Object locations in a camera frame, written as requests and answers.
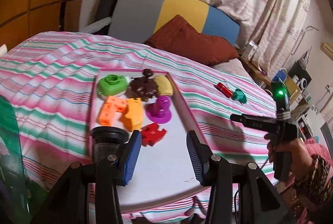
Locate red puzzle piece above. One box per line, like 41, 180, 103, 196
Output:
141, 123, 167, 146

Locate yellow-orange plastic comb case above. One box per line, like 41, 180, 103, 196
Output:
120, 98, 144, 132

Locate orange linked cubes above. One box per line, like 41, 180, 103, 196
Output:
98, 95, 128, 126

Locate teal plastic flanged piece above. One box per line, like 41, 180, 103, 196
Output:
231, 89, 247, 104

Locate magenta plastic plunger toy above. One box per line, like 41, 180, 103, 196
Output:
146, 95, 171, 124

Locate red metallic cylinder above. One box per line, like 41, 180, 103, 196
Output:
215, 82, 234, 98

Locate dark brown spinning top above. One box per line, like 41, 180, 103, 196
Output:
129, 68, 158, 102

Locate green white round toy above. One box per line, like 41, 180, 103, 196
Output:
97, 74, 128, 97

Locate yellow textured wedge toy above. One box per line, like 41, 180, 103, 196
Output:
154, 75, 173, 96

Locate person's right hand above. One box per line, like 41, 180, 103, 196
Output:
267, 138, 313, 180

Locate wooden side shelf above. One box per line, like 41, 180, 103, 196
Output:
237, 52, 311, 110

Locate pink-rimmed white tray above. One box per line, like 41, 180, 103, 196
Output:
88, 68, 209, 213

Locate blue mug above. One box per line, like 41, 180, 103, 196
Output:
272, 68, 288, 83

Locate small white box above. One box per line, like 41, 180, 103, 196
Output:
241, 40, 258, 61

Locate striped pink green tablecloth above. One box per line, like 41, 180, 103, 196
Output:
0, 31, 281, 223

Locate green glass side table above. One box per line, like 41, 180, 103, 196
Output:
0, 97, 47, 223

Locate rust red cushion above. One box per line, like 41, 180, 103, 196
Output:
144, 15, 239, 66

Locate grey yellow blue headboard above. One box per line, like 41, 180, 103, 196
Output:
108, 0, 239, 45

